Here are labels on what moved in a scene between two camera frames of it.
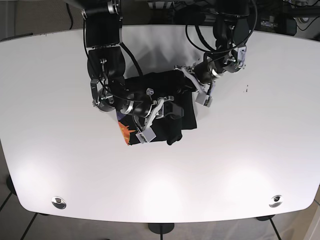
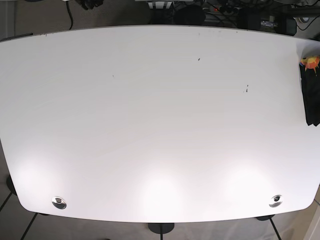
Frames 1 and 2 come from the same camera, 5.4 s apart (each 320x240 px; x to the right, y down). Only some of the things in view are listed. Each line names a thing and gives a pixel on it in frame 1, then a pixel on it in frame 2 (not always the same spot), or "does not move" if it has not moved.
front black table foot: (161, 228) does not move
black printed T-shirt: (165, 105) to (310, 69)
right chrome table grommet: (275, 201) does not move
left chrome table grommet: (59, 202) does not move
